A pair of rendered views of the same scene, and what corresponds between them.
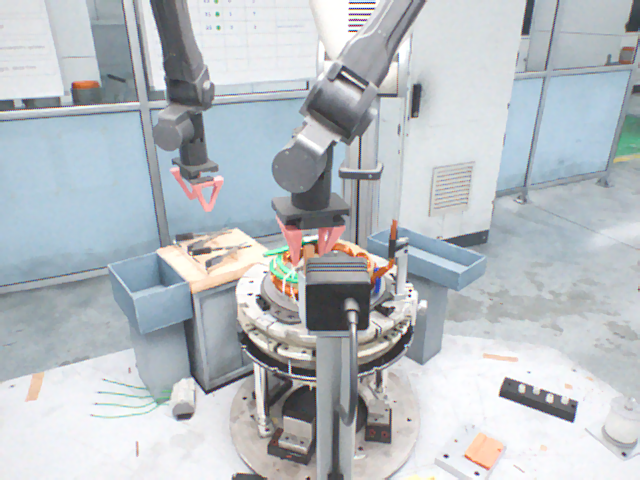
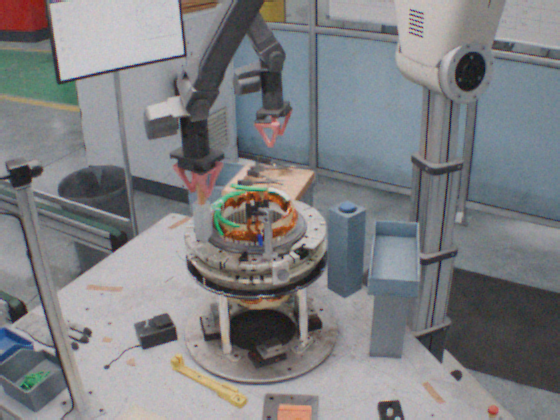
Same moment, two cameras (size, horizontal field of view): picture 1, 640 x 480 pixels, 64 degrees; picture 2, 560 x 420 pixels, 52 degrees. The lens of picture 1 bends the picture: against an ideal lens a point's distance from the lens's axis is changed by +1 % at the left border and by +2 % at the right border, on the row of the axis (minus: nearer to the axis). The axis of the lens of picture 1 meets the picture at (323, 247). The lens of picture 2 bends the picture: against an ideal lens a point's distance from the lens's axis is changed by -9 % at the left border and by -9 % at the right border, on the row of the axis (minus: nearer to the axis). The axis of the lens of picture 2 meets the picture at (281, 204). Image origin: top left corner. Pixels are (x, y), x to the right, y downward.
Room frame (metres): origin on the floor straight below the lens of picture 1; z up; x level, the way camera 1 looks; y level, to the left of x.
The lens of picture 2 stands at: (0.17, -1.06, 1.79)
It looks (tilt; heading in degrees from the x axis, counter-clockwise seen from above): 28 degrees down; 56
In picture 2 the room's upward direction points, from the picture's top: 1 degrees counter-clockwise
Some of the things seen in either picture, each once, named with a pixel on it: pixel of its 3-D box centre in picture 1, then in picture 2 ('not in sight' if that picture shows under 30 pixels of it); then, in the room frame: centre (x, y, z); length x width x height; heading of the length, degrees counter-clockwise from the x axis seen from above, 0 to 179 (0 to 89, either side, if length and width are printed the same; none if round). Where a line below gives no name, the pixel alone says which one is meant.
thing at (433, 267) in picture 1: (419, 300); (390, 299); (1.03, -0.23, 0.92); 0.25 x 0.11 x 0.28; 45
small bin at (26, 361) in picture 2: not in sight; (37, 374); (0.24, 0.12, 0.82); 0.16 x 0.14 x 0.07; 26
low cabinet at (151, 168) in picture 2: not in sight; (154, 95); (1.64, 2.62, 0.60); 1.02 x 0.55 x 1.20; 116
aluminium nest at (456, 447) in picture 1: (471, 451); (290, 410); (0.70, -0.28, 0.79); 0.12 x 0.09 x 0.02; 141
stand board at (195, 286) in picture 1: (217, 257); (269, 184); (1.00, 0.23, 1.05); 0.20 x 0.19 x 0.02; 127
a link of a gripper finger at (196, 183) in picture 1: (203, 189); (270, 128); (1.02, 0.25, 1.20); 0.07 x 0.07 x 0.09; 37
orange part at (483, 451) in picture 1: (484, 450); (294, 414); (0.69, -0.30, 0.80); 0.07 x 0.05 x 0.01; 141
